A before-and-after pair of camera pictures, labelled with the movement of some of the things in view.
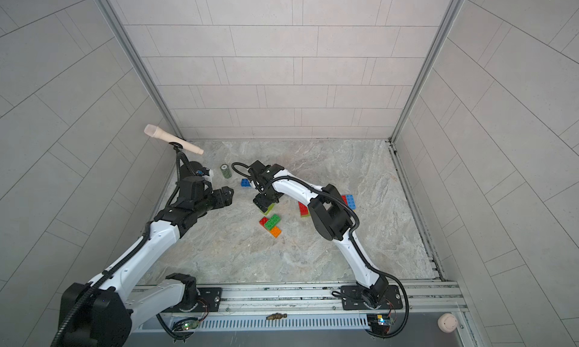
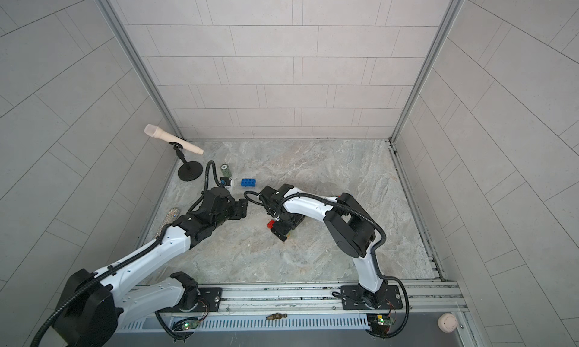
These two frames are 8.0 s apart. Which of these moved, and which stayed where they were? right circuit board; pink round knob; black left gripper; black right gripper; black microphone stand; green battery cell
Moved: black left gripper; black right gripper
Stayed: pink round knob; green battery cell; right circuit board; black microphone stand
